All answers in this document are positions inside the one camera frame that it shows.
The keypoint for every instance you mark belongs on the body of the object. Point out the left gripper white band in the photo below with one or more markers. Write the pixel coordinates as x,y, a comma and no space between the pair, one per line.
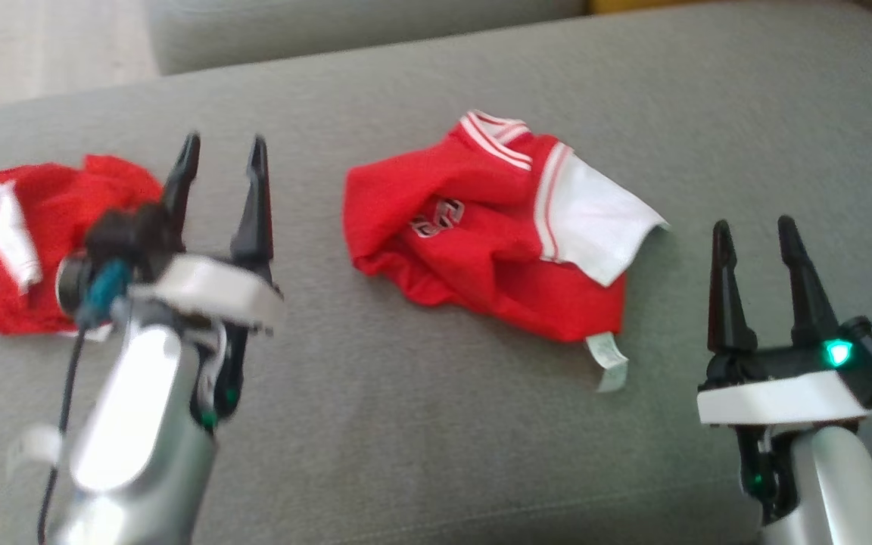
209,291

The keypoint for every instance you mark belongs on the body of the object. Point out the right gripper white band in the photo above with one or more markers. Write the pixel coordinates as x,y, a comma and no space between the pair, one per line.
777,397

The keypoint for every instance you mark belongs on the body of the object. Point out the red shorts white side stripe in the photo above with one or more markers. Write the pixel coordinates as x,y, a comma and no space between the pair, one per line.
65,204

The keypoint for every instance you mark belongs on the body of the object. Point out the red jersey white sleeves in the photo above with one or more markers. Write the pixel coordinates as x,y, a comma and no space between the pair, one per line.
481,257

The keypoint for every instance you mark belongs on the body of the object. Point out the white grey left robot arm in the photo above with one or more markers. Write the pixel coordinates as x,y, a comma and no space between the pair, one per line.
133,424

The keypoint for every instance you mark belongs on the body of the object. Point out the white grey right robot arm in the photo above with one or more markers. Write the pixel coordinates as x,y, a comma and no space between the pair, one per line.
837,492

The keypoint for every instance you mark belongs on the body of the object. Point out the large grey sofa seat cushion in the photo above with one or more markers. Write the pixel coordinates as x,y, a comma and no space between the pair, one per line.
421,431

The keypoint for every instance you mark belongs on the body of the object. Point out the wide yellow sofa back cushion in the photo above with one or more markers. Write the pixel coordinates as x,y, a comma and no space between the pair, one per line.
625,4

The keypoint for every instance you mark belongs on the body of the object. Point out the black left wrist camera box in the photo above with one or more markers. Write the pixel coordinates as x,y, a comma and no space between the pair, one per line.
129,235

